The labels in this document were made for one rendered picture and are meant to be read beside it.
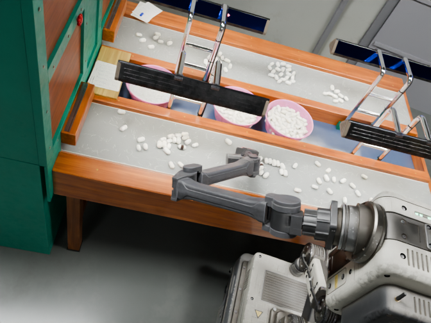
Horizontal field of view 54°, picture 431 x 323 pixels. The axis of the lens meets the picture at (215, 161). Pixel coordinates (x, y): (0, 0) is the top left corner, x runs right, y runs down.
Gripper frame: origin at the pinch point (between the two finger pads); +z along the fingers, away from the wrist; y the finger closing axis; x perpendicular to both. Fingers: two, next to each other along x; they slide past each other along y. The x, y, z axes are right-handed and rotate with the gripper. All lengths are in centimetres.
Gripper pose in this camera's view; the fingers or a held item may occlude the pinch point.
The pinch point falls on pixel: (242, 152)
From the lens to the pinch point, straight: 193.5
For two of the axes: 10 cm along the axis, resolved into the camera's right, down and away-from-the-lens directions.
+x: -2.4, 9.5, 2.1
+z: -1.0, -2.4, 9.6
